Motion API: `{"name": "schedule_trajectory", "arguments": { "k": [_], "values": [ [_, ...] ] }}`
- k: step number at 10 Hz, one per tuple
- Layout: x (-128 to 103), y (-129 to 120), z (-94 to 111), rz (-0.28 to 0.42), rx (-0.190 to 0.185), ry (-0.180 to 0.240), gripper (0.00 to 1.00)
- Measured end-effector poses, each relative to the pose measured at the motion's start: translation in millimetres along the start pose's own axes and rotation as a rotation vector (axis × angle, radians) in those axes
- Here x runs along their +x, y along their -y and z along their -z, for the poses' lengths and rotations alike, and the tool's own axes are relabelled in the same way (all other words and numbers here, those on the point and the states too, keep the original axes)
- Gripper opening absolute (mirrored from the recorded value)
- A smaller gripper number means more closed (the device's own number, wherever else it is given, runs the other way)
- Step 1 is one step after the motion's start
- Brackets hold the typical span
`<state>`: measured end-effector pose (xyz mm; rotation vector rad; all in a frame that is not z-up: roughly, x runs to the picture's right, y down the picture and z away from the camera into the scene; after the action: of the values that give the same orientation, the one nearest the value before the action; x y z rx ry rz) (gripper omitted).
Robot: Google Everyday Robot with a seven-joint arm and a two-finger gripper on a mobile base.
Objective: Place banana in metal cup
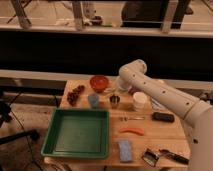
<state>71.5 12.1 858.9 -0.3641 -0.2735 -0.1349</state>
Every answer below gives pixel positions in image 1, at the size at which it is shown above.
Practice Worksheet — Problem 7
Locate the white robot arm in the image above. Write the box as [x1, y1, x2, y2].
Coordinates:
[118, 59, 213, 171]

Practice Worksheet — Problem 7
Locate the small metal cup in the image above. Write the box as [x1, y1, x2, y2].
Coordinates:
[110, 95, 120, 108]

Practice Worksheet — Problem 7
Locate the white paper cup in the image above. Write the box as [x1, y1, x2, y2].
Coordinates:
[133, 92, 147, 111]

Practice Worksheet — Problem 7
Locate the blue plastic cup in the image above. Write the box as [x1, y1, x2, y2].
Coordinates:
[88, 93, 99, 108]

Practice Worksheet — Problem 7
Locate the red bowl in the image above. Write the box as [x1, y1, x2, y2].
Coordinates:
[90, 75, 109, 93]

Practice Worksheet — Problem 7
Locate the metal fork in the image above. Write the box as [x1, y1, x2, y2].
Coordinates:
[119, 117, 145, 121]

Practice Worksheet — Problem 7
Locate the bunch of red grapes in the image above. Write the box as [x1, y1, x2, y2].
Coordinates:
[67, 85, 85, 106]

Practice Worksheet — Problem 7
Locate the black rectangular case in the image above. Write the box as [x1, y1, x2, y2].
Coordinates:
[152, 112, 175, 123]

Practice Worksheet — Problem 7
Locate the blue sponge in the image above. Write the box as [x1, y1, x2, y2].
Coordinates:
[118, 140, 132, 162]

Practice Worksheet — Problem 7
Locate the green plastic tray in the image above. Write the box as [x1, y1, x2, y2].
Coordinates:
[41, 108, 109, 159]

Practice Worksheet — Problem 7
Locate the metal spatula black handle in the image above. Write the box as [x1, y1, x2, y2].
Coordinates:
[142, 148, 189, 167]

